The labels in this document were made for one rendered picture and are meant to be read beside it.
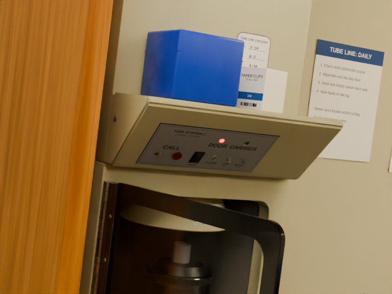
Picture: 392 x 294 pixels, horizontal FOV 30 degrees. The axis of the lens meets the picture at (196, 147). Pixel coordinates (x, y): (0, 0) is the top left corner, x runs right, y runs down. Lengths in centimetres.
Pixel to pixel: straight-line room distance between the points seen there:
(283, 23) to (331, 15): 62
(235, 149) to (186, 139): 9
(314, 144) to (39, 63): 42
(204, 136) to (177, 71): 11
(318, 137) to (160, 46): 27
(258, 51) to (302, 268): 79
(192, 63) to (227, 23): 17
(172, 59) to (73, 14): 14
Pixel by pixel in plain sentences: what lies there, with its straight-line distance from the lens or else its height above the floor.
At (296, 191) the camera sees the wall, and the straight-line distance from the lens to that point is 174.
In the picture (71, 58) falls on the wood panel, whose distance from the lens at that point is 95.
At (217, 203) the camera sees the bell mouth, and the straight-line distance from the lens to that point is 116.
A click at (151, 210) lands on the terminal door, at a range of 95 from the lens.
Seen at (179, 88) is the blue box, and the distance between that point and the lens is 94.
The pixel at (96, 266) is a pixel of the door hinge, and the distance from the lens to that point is 103.
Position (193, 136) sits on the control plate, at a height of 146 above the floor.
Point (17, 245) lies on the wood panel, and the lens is 110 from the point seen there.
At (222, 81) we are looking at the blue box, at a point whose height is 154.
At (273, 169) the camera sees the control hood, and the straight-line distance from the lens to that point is 111.
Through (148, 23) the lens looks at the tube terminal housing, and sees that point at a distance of 104.
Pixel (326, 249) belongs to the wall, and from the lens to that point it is 183.
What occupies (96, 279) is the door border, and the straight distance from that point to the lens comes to 104.
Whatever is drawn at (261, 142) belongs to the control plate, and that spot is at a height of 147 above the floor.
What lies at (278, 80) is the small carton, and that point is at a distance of 106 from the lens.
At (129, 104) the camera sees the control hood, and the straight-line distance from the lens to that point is 96.
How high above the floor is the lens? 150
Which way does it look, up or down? 3 degrees down
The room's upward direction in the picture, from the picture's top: 7 degrees clockwise
